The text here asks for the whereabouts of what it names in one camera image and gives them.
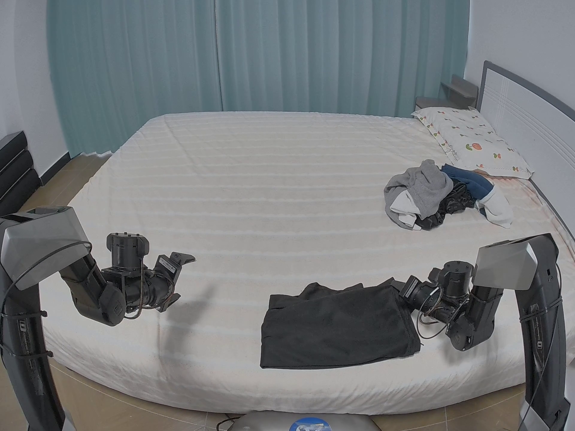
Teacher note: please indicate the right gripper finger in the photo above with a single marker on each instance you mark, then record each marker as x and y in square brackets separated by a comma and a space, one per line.
[394, 283]

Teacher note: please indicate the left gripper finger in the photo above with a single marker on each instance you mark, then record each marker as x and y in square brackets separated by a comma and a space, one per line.
[170, 302]
[182, 258]

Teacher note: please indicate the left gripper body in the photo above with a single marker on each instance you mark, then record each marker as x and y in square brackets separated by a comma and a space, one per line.
[157, 285]

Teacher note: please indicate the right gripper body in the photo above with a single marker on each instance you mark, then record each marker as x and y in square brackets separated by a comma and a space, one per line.
[422, 297]

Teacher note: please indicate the black polo shirt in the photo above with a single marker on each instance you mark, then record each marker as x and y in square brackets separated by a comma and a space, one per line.
[337, 330]

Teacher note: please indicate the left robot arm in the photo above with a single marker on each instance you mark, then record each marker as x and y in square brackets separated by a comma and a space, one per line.
[27, 353]

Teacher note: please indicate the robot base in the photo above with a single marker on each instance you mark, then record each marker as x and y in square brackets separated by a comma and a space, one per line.
[296, 422]

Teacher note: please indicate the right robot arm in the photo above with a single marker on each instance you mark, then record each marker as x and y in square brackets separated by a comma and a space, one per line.
[548, 330]

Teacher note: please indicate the pile of clothes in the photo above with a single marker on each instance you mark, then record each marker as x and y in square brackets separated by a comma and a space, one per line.
[426, 189]

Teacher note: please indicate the bed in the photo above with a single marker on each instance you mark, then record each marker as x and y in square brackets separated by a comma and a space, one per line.
[251, 186]

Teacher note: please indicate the white printed pillow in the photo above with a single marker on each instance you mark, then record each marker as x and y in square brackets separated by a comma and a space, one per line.
[476, 139]

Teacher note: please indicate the black chest of drawers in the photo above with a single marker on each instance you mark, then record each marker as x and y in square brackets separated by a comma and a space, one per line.
[15, 173]

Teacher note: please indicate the grey bedside table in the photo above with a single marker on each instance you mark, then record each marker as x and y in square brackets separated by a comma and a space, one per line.
[449, 91]

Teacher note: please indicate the blue-green curtain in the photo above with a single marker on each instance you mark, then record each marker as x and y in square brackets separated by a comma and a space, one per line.
[337, 38]
[134, 61]

